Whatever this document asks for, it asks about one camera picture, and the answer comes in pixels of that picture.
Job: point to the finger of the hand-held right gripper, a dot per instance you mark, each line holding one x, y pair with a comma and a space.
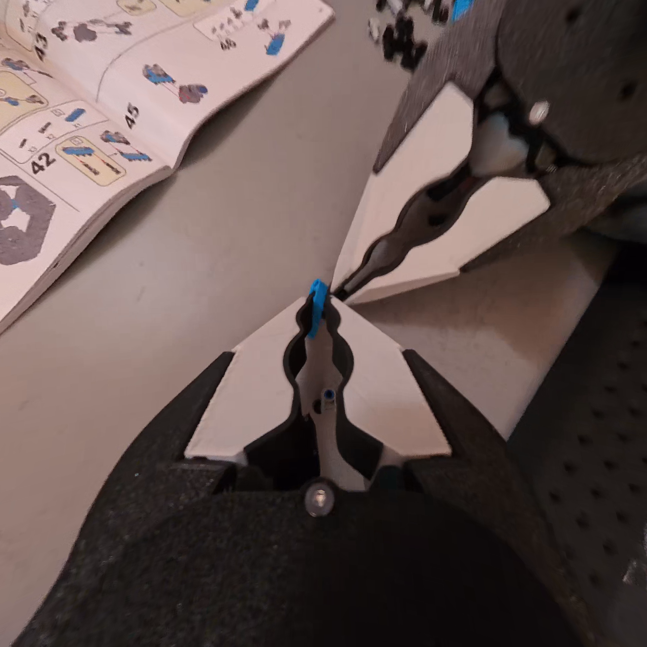
455, 237
404, 167

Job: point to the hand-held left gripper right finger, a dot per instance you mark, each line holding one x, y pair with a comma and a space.
394, 399

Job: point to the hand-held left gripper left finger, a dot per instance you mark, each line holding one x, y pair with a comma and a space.
237, 399

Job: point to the grey blue brick assembly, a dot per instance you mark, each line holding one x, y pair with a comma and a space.
327, 397

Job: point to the light blue short beam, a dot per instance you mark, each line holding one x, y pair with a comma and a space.
316, 308

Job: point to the pile of building brick pieces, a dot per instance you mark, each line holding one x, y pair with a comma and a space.
404, 40

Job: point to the grey desk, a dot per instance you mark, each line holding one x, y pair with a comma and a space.
177, 303

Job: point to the black perforated panel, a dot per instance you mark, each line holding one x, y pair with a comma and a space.
581, 455

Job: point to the instruction booklet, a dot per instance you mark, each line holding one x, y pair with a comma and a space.
126, 101

